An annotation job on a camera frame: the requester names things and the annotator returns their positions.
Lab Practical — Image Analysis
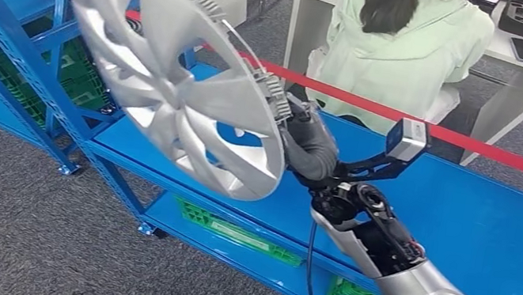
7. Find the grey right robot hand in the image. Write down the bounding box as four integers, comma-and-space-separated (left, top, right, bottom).
275, 92, 350, 164

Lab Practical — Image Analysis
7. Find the silver wheel cover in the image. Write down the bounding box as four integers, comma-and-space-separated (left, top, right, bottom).
38, 0, 315, 209

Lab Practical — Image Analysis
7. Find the blue steel shelf rack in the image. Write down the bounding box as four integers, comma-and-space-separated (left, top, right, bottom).
0, 0, 523, 295

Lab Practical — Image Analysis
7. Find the seated person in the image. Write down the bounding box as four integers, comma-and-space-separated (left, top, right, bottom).
298, 0, 501, 151

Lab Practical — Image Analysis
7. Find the red barrier tape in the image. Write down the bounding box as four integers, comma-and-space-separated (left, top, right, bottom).
0, 0, 523, 187

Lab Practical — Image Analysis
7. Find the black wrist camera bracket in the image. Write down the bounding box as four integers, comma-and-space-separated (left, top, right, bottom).
332, 141, 403, 191

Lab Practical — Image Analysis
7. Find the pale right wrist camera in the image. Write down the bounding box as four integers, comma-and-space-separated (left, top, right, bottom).
382, 115, 434, 167

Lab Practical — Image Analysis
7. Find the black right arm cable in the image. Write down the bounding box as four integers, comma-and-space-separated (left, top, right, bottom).
298, 221, 351, 295

